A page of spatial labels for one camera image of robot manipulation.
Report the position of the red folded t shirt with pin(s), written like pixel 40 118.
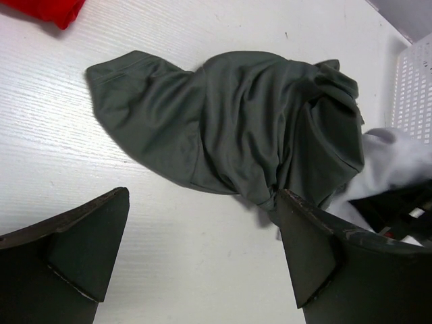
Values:
pixel 60 12

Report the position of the white t shirt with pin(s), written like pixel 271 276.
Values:
pixel 391 196

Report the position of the grey t shirt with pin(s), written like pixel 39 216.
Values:
pixel 246 123

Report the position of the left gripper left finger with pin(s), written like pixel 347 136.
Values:
pixel 58 270

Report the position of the white plastic basket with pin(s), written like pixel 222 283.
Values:
pixel 412 105

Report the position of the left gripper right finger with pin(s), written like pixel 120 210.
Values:
pixel 341 273

